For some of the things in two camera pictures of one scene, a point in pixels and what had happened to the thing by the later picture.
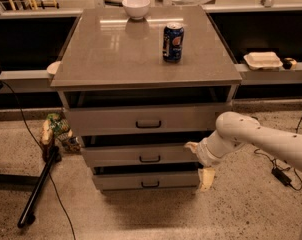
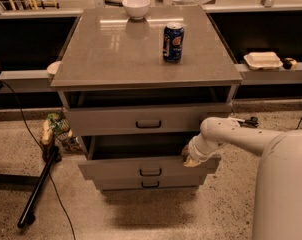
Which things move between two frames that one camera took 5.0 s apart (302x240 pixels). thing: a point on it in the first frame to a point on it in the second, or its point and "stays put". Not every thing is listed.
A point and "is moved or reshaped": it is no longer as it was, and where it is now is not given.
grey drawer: [142, 153] is moved or reshaped
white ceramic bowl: [136, 7] stays put
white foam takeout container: [263, 61] stays put
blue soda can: [173, 42] stays put
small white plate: [52, 67] stays put
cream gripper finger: [192, 145] to [185, 150]
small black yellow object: [289, 63] stays put
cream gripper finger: [206, 176] to [191, 163]
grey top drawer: [144, 120] stays put
